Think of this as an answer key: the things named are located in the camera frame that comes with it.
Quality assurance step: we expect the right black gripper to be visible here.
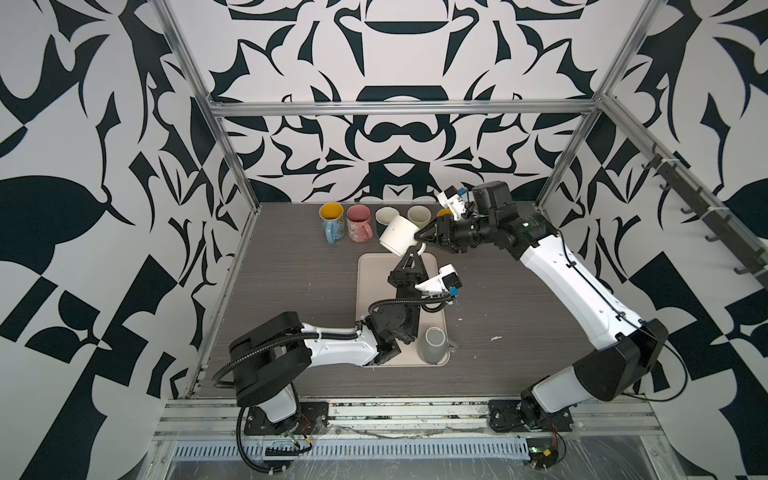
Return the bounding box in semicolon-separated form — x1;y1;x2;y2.
415;214;499;253

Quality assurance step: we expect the light green mug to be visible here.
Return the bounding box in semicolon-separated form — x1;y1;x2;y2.
406;205;432;229

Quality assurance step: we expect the white cream mug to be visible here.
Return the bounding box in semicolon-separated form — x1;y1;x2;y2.
379;215;426;257

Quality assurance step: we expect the dark green mug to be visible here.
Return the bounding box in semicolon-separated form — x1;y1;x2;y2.
375;206;400;236

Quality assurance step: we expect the pink ghost print mug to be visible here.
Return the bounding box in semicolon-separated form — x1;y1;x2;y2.
346;204;373;243

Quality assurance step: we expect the grey mug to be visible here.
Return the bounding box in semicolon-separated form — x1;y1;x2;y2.
419;327;459;366

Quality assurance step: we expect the blue butterfly mug yellow inside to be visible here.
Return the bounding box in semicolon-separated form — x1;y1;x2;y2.
319;202;346;244

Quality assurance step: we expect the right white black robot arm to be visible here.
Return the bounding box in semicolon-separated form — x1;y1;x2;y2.
414;213;668;416

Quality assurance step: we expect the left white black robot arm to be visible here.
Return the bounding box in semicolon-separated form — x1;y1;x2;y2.
212;244;448;431

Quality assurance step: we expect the beige plastic tray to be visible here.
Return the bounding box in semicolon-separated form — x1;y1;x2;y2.
356;252;451;368

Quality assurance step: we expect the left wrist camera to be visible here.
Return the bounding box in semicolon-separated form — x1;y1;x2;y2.
415;264;462;298

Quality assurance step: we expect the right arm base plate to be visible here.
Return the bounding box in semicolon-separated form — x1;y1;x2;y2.
488;399;573;433

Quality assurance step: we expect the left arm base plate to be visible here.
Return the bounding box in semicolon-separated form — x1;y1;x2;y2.
243;401;329;436

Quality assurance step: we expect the aluminium frame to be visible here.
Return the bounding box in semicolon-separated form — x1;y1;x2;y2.
149;0;768;289

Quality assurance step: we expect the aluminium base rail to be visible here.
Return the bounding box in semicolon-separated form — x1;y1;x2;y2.
138;397;685;479

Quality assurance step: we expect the black hook rail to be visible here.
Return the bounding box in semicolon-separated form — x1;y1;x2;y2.
643;142;767;290

